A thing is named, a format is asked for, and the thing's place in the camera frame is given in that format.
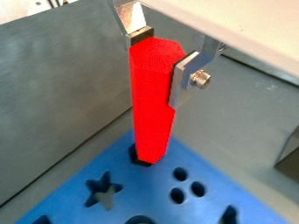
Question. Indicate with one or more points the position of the red hexagonal peg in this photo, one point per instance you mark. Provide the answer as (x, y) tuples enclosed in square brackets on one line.
[(150, 65)]

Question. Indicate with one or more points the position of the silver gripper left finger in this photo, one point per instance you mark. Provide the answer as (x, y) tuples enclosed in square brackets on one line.
[(130, 21)]

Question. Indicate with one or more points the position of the blue foam shape board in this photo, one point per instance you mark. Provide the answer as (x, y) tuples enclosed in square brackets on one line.
[(181, 190)]

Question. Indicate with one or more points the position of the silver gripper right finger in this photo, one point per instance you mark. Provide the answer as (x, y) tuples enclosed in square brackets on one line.
[(188, 72)]

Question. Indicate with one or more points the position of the black curved holder stand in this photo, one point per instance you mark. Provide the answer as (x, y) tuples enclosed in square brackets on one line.
[(287, 162)]

